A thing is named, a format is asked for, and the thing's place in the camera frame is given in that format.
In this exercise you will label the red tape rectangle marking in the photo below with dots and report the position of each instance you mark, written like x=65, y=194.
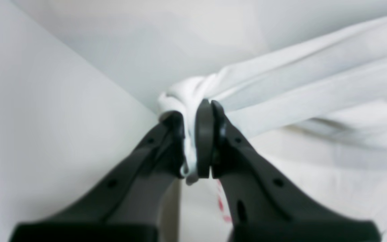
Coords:
x=222, y=203

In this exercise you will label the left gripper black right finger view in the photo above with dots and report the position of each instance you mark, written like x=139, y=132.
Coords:
x=265, y=206

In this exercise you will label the white T-shirt with yellow print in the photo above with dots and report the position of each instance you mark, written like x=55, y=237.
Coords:
x=339, y=70

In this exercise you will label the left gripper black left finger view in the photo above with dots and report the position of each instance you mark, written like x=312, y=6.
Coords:
x=124, y=206

